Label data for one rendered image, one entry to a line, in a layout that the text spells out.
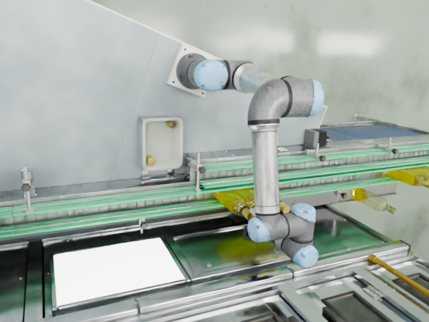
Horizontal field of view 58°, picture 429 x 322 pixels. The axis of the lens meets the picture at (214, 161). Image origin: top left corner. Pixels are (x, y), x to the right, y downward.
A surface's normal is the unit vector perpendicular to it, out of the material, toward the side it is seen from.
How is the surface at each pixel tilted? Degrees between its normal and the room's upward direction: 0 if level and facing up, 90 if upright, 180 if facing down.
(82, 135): 0
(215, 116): 0
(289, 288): 90
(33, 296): 90
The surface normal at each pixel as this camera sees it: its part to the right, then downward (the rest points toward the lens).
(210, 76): 0.27, 0.30
